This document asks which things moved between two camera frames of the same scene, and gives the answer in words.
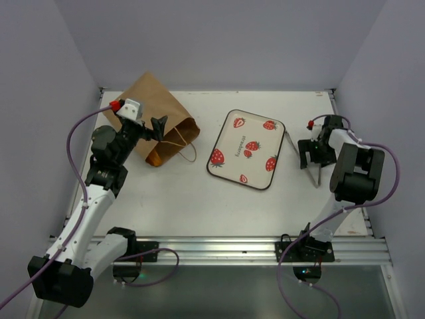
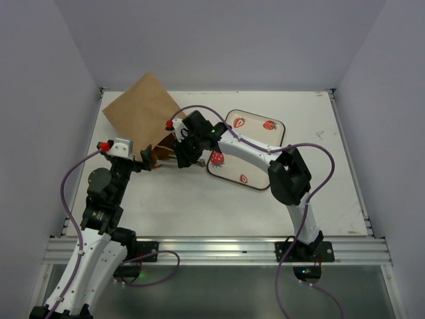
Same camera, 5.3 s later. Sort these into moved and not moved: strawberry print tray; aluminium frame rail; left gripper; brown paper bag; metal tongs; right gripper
Moved: left gripper; metal tongs; right gripper
Not moved: strawberry print tray; aluminium frame rail; brown paper bag
